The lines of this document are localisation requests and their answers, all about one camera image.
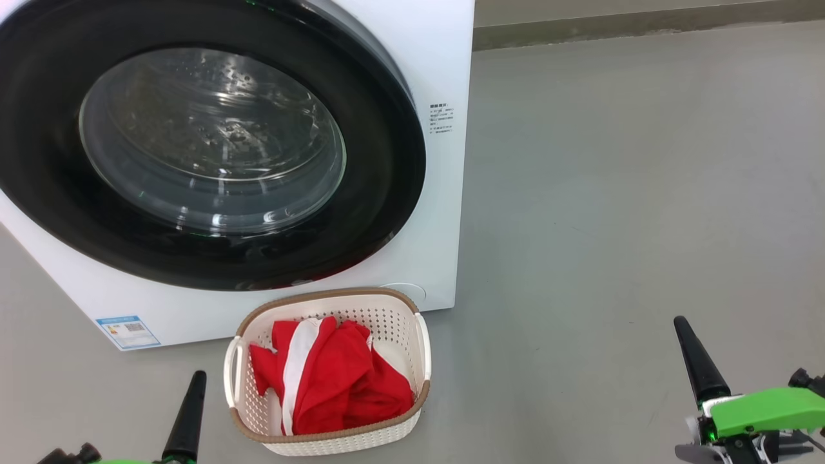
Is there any red and white garment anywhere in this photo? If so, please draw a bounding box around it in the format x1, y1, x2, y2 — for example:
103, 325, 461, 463
249, 316, 415, 437

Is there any round white filter cover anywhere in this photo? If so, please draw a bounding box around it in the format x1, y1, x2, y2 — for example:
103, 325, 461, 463
379, 282, 427, 304

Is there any washing machine glass door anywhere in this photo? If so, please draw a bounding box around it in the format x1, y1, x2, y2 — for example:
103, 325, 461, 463
0, 0, 427, 292

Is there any cream perforated laundry basket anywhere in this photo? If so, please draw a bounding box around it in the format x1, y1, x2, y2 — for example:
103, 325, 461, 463
223, 287, 432, 457

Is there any white front-load washing machine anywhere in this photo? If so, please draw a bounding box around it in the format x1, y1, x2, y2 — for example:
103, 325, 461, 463
0, 0, 476, 352

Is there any blue energy label sticker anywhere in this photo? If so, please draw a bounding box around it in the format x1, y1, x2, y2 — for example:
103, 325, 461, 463
95, 314, 162, 351

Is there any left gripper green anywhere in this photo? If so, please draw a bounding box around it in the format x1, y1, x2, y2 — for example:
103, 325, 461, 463
90, 370, 208, 464

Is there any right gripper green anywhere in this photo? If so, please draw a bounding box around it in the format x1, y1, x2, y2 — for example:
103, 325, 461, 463
674, 316, 825, 464

